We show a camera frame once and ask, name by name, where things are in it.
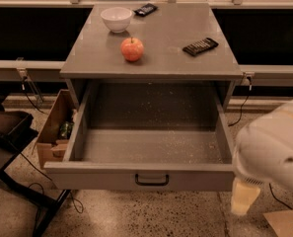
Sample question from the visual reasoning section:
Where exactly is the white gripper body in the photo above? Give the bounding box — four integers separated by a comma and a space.
233, 155, 268, 186

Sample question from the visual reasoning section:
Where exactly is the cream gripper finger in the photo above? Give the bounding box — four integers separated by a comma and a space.
231, 178, 260, 216

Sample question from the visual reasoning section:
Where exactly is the grey top drawer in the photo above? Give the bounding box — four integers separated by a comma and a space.
44, 82, 234, 192

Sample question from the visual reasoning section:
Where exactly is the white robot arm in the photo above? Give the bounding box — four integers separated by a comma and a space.
231, 100, 293, 216

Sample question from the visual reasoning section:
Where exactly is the grey drawer cabinet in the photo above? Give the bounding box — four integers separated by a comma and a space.
60, 3, 242, 119

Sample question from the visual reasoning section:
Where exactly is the cardboard piece on floor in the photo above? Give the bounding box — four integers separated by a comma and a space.
263, 210, 293, 237

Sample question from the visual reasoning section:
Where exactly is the black remote control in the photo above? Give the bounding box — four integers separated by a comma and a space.
183, 38, 219, 56

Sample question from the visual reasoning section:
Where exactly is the red apple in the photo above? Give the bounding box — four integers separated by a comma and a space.
120, 38, 144, 62

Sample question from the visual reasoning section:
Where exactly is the black snack packet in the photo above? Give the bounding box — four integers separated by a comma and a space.
134, 3, 158, 17

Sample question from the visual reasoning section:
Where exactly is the green bottle in box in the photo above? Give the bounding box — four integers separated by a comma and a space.
58, 121, 74, 139

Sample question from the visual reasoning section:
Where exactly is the brown cardboard box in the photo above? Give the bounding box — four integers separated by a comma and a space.
36, 90, 75, 168

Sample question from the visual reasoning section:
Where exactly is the white ceramic bowl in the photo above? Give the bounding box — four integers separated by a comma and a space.
101, 7, 132, 33

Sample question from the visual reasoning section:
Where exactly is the black folding table stand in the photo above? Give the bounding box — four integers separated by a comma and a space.
0, 89, 70, 237

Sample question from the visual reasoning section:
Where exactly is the black floor cable right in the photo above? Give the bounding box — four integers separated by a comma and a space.
228, 82, 293, 211

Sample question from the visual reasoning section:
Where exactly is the black floor cable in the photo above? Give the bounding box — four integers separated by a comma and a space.
228, 82, 293, 211
19, 75, 85, 229

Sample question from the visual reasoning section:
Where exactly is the metal window rail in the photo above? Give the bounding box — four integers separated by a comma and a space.
0, 60, 293, 86

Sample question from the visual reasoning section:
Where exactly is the black floor cable left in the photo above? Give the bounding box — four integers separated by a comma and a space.
19, 75, 85, 229

